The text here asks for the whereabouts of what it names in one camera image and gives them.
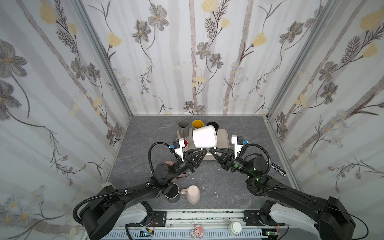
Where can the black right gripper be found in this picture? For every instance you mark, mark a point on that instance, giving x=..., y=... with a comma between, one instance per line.
x=227, y=161

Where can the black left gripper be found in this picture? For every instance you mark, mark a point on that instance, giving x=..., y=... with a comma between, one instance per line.
x=184, y=165

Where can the cream white mug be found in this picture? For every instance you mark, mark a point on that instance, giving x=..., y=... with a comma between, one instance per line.
x=185, y=143

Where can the pink patterned mug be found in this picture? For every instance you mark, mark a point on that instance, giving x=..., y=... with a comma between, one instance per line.
x=180, y=176

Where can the white ribbed mug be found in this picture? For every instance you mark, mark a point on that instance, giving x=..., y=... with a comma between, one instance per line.
x=205, y=137

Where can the white black two-tone mug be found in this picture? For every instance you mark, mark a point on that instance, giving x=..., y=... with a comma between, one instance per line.
x=213, y=124

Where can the grey ceramic mug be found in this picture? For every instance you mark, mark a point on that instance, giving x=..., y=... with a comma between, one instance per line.
x=183, y=128

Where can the blue butterfly mug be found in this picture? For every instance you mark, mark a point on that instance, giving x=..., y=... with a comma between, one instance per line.
x=197, y=124

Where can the light pink mug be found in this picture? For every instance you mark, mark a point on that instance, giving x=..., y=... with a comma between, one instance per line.
x=192, y=194

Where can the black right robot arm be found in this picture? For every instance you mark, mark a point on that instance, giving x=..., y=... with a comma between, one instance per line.
x=326, y=218

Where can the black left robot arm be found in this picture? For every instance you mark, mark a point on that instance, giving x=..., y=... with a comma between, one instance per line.
x=100, y=213

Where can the beige plastic tray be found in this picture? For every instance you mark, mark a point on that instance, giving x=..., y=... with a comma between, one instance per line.
x=223, y=142

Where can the white round cap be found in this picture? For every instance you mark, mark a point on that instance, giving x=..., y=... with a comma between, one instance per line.
x=235, y=228

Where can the pink cartoon figure sticker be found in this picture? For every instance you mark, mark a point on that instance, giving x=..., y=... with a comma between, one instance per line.
x=197, y=232

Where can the glass jar with lid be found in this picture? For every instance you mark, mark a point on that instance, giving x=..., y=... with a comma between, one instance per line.
x=103, y=185

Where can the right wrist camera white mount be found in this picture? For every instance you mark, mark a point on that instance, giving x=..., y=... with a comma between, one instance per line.
x=238, y=143

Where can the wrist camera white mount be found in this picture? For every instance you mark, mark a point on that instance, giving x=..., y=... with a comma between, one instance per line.
x=238, y=143
x=177, y=149

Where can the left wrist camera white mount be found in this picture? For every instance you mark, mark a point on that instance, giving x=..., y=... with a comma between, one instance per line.
x=177, y=149

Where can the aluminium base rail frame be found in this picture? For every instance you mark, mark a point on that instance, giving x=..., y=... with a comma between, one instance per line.
x=177, y=225

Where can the aluminium corner frame post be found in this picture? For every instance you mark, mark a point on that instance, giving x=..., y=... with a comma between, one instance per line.
x=304, y=53

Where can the left aluminium corner post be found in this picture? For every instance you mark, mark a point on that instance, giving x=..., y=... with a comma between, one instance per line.
x=102, y=54

